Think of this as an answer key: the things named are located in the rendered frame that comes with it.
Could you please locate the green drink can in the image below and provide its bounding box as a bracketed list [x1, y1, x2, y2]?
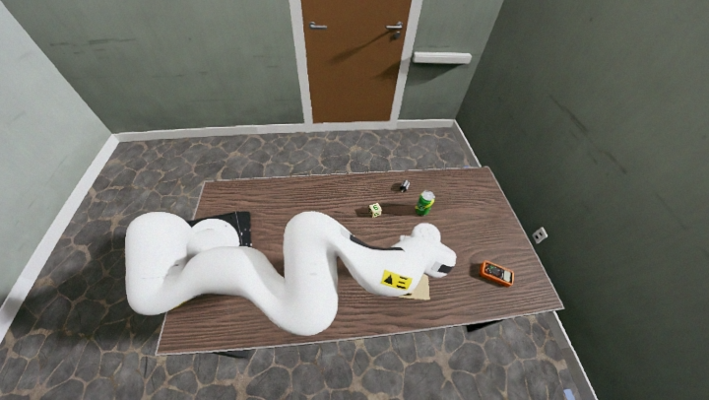
[416, 191, 434, 216]

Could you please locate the beige mat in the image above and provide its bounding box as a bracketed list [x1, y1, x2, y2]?
[399, 274, 429, 300]

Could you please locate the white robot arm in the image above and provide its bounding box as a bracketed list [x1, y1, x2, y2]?
[125, 212, 456, 336]

